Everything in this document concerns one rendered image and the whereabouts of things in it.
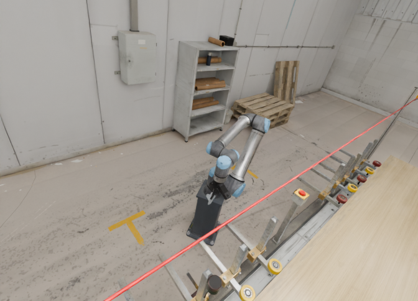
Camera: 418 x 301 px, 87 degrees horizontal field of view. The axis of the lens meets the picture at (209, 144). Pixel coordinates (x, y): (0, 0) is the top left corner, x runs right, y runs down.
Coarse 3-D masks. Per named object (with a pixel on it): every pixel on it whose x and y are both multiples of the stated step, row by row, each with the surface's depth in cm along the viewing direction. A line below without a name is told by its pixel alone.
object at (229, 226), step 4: (228, 224) 156; (228, 228) 156; (232, 228) 154; (232, 232) 153; (236, 232) 152; (236, 236) 151; (240, 236) 149; (240, 240) 149; (244, 240) 148; (248, 244) 145; (248, 248) 144; (252, 248) 143; (260, 256) 140; (260, 260) 138; (264, 260) 138; (264, 264) 136
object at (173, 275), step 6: (162, 258) 128; (168, 264) 126; (168, 270) 123; (174, 270) 124; (174, 276) 121; (174, 282) 120; (180, 282) 119; (180, 288) 117; (186, 294) 115; (186, 300) 113
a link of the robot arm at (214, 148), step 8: (240, 120) 186; (248, 120) 189; (232, 128) 175; (240, 128) 180; (224, 136) 165; (232, 136) 170; (208, 144) 156; (216, 144) 156; (224, 144) 161; (208, 152) 157; (216, 152) 153
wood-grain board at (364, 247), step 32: (384, 192) 207; (416, 192) 215; (352, 224) 168; (384, 224) 173; (416, 224) 179; (320, 256) 141; (352, 256) 144; (384, 256) 148; (416, 256) 152; (288, 288) 121; (320, 288) 124; (352, 288) 127; (384, 288) 130; (416, 288) 133
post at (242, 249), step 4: (244, 244) 115; (240, 248) 115; (244, 248) 114; (236, 252) 118; (240, 252) 116; (244, 252) 116; (236, 256) 119; (240, 256) 117; (236, 260) 120; (240, 260) 118; (232, 264) 125; (236, 264) 121; (240, 264) 124; (232, 268) 126; (236, 268) 122; (232, 272) 127; (228, 284) 133
